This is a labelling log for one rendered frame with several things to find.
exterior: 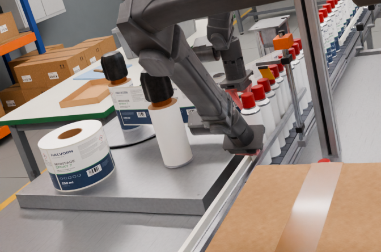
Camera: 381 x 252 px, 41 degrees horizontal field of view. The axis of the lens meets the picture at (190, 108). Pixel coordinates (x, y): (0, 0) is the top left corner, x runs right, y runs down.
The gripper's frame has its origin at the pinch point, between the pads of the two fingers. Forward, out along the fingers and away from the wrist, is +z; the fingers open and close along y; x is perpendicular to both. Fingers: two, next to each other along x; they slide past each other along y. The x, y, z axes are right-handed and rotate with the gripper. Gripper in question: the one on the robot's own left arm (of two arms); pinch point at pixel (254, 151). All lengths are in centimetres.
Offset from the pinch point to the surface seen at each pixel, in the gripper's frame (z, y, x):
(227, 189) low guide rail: -6.5, 3.1, 12.7
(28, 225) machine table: -3, 66, 24
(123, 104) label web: 13, 57, -25
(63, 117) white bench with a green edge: 60, 129, -48
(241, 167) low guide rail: -0.5, 2.8, 4.4
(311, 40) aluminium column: -9.6, -15.2, -26.8
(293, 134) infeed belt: 17.3, -4.4, -13.5
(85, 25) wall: 345, 430, -367
